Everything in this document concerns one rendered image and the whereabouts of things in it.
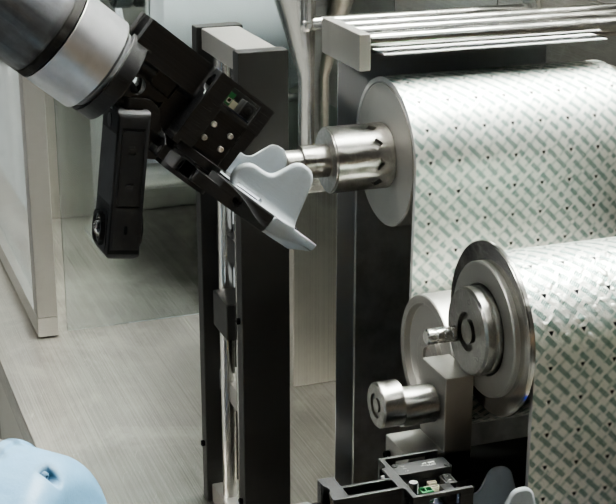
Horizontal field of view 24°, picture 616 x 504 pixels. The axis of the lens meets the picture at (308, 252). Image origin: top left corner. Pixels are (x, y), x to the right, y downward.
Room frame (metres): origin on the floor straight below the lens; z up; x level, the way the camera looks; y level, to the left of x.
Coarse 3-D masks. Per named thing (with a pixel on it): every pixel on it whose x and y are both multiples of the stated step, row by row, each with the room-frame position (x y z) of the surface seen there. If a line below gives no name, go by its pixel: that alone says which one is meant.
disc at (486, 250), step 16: (480, 240) 1.15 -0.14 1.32; (464, 256) 1.17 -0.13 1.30; (480, 256) 1.14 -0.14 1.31; (496, 256) 1.12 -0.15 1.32; (512, 272) 1.09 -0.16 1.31; (512, 288) 1.09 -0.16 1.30; (528, 304) 1.07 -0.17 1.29; (528, 320) 1.06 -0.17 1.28; (528, 336) 1.06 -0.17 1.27; (528, 352) 1.06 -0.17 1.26; (528, 368) 1.06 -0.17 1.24; (528, 384) 1.06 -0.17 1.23; (480, 400) 1.13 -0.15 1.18; (496, 400) 1.10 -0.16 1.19; (512, 400) 1.08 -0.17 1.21
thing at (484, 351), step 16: (464, 288) 1.12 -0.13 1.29; (480, 288) 1.12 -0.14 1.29; (464, 304) 1.12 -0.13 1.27; (480, 304) 1.10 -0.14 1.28; (496, 304) 1.10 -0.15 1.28; (448, 320) 1.15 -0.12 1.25; (464, 320) 1.12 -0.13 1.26; (480, 320) 1.09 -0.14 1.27; (496, 320) 1.09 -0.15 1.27; (464, 336) 1.12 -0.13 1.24; (480, 336) 1.09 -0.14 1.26; (496, 336) 1.09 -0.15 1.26; (464, 352) 1.12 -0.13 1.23; (480, 352) 1.09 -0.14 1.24; (496, 352) 1.09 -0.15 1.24; (464, 368) 1.12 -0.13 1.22; (480, 368) 1.09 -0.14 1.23; (496, 368) 1.09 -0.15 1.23
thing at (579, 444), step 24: (552, 408) 1.07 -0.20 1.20; (576, 408) 1.08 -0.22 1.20; (600, 408) 1.09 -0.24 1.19; (528, 432) 1.07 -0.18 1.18; (552, 432) 1.07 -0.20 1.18; (576, 432) 1.08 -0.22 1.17; (600, 432) 1.09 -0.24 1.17; (528, 456) 1.07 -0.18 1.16; (552, 456) 1.07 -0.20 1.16; (576, 456) 1.08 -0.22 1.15; (600, 456) 1.09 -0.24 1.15; (528, 480) 1.07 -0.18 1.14; (552, 480) 1.08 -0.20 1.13; (576, 480) 1.08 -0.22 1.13; (600, 480) 1.09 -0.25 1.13
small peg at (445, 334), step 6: (426, 330) 1.13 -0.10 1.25; (432, 330) 1.12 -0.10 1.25; (438, 330) 1.13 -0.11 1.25; (444, 330) 1.13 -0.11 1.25; (450, 330) 1.13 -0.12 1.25; (456, 330) 1.13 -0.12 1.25; (426, 336) 1.12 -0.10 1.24; (432, 336) 1.12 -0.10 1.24; (438, 336) 1.12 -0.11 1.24; (444, 336) 1.12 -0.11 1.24; (450, 336) 1.13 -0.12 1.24; (456, 336) 1.13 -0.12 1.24; (426, 342) 1.12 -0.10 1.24; (432, 342) 1.12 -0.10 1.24; (438, 342) 1.12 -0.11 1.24; (444, 342) 1.13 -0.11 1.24
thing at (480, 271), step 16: (464, 272) 1.16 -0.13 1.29; (480, 272) 1.13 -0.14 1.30; (496, 272) 1.11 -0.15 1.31; (496, 288) 1.10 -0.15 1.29; (512, 304) 1.08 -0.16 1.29; (512, 320) 1.07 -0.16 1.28; (512, 336) 1.07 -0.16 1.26; (512, 352) 1.07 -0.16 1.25; (512, 368) 1.07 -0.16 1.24; (480, 384) 1.12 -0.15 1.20; (496, 384) 1.09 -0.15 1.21; (512, 384) 1.08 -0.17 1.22
